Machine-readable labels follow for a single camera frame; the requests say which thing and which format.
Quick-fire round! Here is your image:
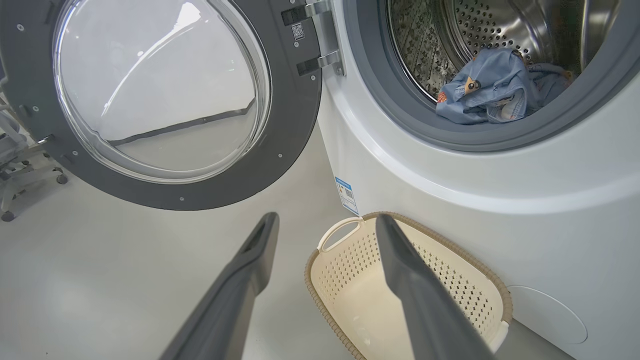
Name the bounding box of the blue energy label sticker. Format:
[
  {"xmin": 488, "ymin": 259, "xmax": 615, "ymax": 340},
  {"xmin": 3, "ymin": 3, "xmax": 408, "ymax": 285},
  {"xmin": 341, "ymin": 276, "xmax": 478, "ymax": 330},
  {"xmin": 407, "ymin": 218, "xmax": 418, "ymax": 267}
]
[{"xmin": 334, "ymin": 176, "xmax": 360, "ymax": 216}]

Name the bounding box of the blue cartoon print garment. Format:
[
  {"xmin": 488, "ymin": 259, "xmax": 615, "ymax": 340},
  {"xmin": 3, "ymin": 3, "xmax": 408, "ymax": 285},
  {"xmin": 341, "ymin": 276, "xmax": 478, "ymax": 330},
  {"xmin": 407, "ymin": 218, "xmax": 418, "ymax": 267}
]
[
  {"xmin": 435, "ymin": 47, "xmax": 532, "ymax": 125},
  {"xmin": 525, "ymin": 62, "xmax": 574, "ymax": 109}
]

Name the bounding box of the white front-load washing machine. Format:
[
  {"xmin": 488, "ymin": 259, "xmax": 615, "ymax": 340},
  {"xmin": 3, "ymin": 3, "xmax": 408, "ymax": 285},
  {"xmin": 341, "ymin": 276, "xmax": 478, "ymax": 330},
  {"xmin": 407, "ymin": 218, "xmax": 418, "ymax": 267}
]
[{"xmin": 317, "ymin": 0, "xmax": 640, "ymax": 360}]

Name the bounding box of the office chair base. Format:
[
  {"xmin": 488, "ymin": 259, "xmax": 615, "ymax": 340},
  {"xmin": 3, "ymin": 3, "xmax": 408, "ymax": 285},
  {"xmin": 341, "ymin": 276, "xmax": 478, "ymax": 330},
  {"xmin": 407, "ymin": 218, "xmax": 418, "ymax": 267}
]
[{"xmin": 0, "ymin": 100, "xmax": 69, "ymax": 223}]

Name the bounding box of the dark grey round washer door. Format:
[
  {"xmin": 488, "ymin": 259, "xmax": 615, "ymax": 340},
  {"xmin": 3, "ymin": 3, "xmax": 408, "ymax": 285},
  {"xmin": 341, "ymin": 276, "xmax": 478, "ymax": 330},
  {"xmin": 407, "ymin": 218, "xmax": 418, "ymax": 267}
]
[{"xmin": 0, "ymin": 0, "xmax": 346, "ymax": 211}]

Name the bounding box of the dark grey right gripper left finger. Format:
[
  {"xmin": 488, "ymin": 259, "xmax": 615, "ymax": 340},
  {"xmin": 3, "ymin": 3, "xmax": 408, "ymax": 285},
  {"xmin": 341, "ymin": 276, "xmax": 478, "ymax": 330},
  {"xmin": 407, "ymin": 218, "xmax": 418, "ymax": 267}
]
[{"xmin": 160, "ymin": 212, "xmax": 280, "ymax": 360}]

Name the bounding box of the cream perforated laundry basket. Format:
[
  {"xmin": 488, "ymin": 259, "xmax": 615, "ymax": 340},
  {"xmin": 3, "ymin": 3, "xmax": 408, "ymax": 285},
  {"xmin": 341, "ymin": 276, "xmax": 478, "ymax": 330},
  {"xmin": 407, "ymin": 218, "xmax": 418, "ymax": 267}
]
[{"xmin": 304, "ymin": 211, "xmax": 514, "ymax": 360}]

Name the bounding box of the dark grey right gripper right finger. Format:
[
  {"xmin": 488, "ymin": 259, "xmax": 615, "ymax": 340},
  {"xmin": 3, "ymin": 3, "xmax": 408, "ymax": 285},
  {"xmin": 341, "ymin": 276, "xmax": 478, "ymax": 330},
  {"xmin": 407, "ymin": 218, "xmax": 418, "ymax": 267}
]
[{"xmin": 375, "ymin": 213, "xmax": 496, "ymax": 360}]

